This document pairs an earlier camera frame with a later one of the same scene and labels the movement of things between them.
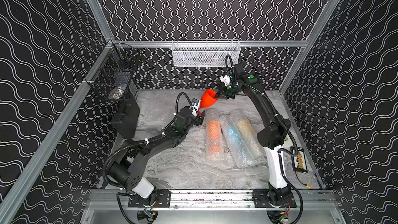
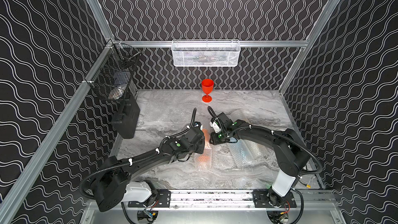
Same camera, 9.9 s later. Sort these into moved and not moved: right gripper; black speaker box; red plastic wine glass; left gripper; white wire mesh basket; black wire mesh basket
Moved: right gripper; left gripper; red plastic wine glass
Not moved: black speaker box; black wire mesh basket; white wire mesh basket
